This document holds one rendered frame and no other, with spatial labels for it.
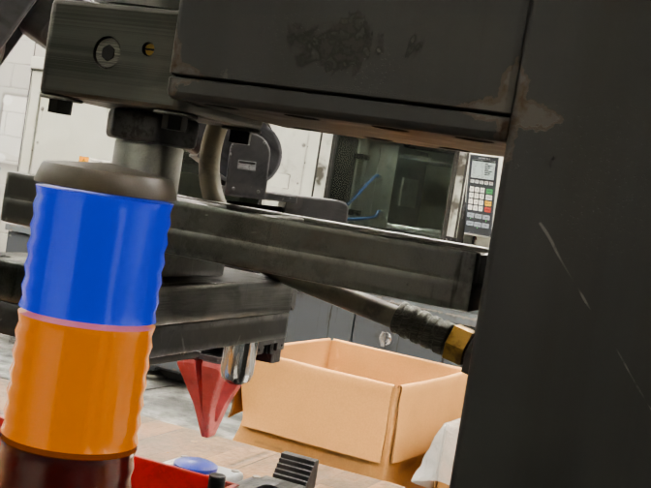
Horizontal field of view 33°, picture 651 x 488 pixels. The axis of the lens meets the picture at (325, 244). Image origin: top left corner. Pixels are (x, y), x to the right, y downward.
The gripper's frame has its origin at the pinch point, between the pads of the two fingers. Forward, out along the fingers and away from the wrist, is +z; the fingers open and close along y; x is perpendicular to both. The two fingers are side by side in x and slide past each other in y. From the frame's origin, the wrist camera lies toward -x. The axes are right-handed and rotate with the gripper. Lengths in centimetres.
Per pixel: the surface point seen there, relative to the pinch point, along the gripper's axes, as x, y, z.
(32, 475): 63, -29, -15
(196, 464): 1.3, 0.1, 3.2
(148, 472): 10.9, -0.9, 1.8
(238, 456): -17.6, 5.4, 7.2
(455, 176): -414, 108, -32
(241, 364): 29.4, -17.5, -12.1
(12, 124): -641, 563, -35
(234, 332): 32.6, -18.4, -14.4
